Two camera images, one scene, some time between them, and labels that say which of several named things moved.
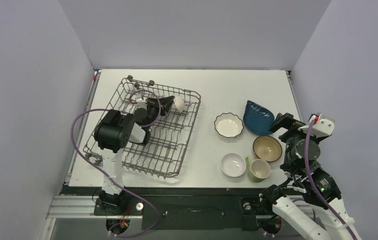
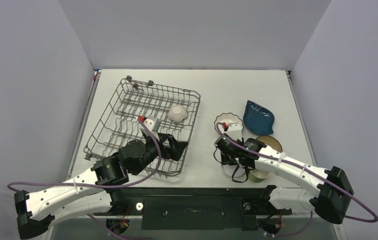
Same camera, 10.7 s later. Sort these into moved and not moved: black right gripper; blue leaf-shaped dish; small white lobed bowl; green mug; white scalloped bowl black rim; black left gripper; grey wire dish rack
Moved: black left gripper; black right gripper; small white lobed bowl
Not moved: grey wire dish rack; green mug; blue leaf-shaped dish; white scalloped bowl black rim
